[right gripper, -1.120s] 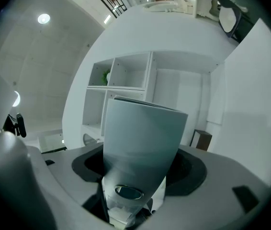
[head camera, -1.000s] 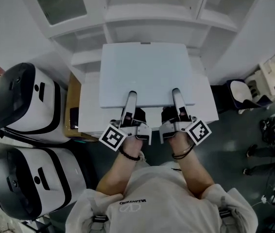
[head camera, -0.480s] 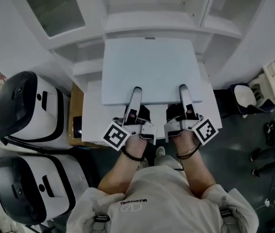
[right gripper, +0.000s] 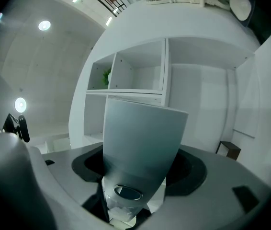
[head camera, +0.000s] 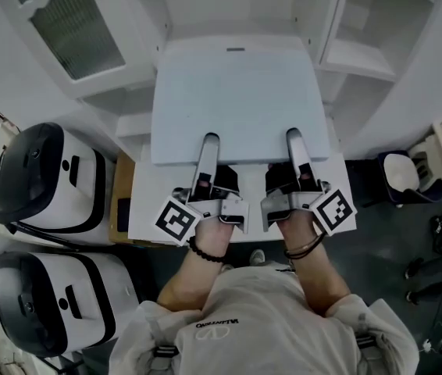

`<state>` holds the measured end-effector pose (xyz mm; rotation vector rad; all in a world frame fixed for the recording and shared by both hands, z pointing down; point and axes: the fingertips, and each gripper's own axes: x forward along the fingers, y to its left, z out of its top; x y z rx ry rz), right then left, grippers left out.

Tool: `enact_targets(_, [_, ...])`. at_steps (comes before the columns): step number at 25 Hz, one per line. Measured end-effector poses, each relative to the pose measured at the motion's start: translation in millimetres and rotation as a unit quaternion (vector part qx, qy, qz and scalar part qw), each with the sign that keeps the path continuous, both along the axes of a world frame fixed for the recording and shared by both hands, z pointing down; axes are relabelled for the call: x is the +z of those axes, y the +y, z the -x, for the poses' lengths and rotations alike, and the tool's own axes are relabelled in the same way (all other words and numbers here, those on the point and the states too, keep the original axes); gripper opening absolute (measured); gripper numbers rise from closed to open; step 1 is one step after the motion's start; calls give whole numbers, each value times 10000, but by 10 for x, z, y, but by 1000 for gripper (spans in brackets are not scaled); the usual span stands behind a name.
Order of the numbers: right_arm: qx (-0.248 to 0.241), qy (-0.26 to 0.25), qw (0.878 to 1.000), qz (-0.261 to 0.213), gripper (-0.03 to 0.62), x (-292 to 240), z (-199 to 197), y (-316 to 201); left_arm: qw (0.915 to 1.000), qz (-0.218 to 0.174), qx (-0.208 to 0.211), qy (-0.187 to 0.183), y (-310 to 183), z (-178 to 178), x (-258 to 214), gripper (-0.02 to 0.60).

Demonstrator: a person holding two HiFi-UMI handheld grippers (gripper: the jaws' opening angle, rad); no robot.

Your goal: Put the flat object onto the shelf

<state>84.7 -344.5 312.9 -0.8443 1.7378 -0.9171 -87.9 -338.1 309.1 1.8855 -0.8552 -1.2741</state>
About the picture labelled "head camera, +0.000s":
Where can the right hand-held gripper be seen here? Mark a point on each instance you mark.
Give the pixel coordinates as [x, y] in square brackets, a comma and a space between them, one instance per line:
[334, 211]

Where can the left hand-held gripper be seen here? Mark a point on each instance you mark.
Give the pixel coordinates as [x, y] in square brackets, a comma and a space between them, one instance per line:
[176, 221]

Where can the large white box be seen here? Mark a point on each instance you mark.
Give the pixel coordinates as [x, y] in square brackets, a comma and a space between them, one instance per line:
[240, 100]

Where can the white shelving cabinet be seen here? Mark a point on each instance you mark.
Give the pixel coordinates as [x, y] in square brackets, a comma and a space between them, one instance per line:
[244, 6]

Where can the person's right forearm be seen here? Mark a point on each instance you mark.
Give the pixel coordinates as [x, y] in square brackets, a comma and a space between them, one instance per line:
[318, 283]

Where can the person's left forearm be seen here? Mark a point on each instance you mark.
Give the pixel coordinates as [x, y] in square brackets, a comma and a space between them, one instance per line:
[193, 279]

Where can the white desk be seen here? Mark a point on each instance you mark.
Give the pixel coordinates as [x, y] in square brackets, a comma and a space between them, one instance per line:
[253, 217]

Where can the dark wrist bands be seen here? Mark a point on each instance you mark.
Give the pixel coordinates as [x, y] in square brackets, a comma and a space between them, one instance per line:
[303, 250]

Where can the brown cardboard box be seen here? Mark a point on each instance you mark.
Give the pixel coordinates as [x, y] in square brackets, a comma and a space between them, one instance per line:
[121, 174]

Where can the person's right white shoe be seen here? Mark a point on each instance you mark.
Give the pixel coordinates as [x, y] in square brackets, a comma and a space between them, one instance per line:
[257, 257]

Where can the person's white shoe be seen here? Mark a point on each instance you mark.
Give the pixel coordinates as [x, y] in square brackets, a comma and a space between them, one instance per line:
[227, 268]
[257, 257]

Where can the person's left white shoe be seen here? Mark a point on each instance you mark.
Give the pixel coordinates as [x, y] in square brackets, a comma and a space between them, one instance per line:
[227, 268]

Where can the black flat pad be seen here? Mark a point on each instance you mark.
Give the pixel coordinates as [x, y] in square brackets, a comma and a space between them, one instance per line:
[124, 215]

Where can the black chair white seat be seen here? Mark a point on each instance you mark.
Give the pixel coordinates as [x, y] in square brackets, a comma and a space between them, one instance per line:
[400, 172]

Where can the person's white shirt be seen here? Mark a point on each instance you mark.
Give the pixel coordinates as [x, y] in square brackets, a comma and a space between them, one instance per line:
[264, 326]

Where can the ribbed glass cabinet door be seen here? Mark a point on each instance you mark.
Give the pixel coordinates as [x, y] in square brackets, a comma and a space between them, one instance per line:
[76, 33]

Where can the white power adapter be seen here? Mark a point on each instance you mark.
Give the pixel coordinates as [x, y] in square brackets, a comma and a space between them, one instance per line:
[427, 345]

